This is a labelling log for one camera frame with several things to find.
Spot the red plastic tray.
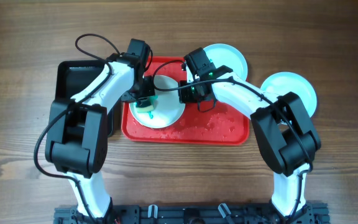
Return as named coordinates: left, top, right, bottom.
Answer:
left=121, top=55, right=250, bottom=146

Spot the right black cable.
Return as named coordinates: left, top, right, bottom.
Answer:
left=152, top=58, right=314, bottom=215

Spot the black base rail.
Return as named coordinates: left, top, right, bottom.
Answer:
left=53, top=202, right=331, bottom=224

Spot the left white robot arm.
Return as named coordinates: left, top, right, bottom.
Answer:
left=40, top=39, right=155, bottom=223

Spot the white plate green smear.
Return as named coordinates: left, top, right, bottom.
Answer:
left=129, top=90, right=185, bottom=129

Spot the green yellow sponge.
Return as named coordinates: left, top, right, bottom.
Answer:
left=135, top=96, right=156, bottom=113

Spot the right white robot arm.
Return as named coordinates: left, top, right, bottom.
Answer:
left=179, top=48, right=321, bottom=220

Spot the left black cable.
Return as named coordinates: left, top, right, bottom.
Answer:
left=33, top=33, right=121, bottom=223

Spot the light blue plate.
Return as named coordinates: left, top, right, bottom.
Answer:
left=260, top=72, right=318, bottom=117

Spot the black cable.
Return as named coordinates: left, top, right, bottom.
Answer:
left=152, top=58, right=314, bottom=215
left=33, top=33, right=121, bottom=223

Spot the blue plate green smear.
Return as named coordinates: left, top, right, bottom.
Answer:
left=203, top=44, right=248, bottom=81

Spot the black plastic tray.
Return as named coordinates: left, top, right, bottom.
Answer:
left=49, top=60, right=104, bottom=139

